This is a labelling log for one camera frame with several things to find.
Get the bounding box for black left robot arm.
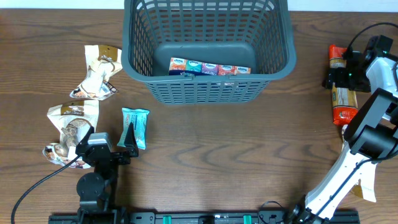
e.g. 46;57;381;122
75;123;139;212

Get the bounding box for spaghetti packet orange ends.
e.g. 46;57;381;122
329;45;358;126

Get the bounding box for tissue multipack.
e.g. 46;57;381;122
169;57;251;77

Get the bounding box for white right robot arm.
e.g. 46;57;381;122
284;35;397;223

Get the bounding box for teal snack packet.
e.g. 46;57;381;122
118;108;150;150

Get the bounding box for grey plastic basket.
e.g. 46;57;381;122
122;0;297;105

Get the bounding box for black cable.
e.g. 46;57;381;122
11;154;82;224

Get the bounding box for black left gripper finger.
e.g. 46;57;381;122
80;126;95;146
124;123;137;151

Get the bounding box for beige snack pouch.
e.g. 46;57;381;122
42;100;99;169
341;124;377;203
70;45;123;101

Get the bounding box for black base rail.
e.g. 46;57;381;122
48;210;361;224

